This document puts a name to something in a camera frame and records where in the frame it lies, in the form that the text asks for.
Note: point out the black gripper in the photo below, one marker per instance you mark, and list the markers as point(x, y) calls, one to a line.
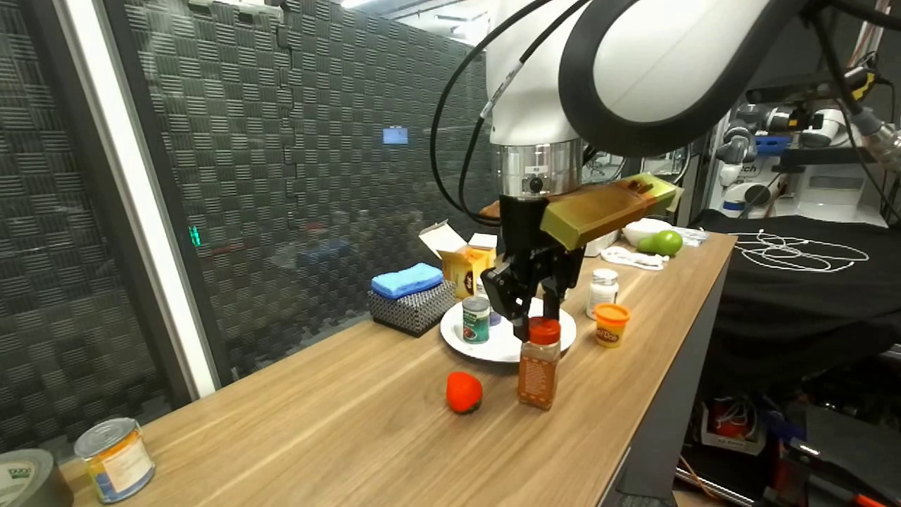
point(521, 230)

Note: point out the small green labelled jar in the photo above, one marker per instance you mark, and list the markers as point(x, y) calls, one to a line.
point(476, 321)

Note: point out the small orange cup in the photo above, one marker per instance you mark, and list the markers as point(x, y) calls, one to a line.
point(612, 324)

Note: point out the spice bottle orange lid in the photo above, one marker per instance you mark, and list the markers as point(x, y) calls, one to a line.
point(539, 373)

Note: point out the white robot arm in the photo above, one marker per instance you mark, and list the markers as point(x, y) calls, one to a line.
point(675, 57)

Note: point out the white paper plate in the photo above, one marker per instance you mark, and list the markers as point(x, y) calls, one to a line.
point(488, 350)

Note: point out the open yellow cardboard box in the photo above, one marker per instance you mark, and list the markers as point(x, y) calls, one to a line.
point(460, 266)

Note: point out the white crumpled paper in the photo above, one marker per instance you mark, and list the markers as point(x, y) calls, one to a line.
point(630, 255)

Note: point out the white bowl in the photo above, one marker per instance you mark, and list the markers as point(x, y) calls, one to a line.
point(640, 230)

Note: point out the grey foam block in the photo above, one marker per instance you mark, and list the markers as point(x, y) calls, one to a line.
point(411, 310)

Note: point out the red tomato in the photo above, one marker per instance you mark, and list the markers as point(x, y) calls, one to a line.
point(463, 392)

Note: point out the blue folded cloth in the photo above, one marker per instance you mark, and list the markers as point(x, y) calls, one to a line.
point(405, 281)

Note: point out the green round fruit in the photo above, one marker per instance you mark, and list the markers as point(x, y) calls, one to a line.
point(668, 244)

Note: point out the red white box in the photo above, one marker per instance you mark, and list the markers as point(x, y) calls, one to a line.
point(729, 423)

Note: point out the black covered table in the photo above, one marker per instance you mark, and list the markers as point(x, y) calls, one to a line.
point(818, 290)

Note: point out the white lab equipment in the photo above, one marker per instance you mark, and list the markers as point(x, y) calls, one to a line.
point(835, 203)

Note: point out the tin can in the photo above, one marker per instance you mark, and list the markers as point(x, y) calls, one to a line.
point(112, 459)

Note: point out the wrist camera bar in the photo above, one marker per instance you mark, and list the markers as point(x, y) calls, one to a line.
point(608, 207)

